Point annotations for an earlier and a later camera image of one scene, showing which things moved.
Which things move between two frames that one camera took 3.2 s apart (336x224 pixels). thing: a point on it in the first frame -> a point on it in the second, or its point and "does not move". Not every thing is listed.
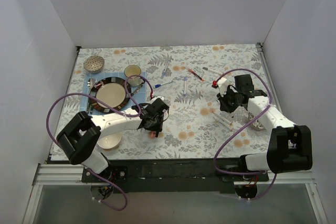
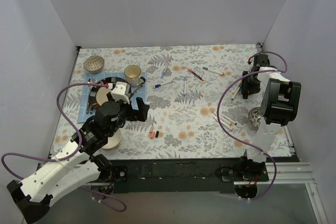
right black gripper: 226,103 -> 250,83
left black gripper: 153,124 -> 134,113
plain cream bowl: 110,141 does not move
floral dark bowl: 256,124 does not move
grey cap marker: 212,71 does not move
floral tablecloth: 197,128 does not move
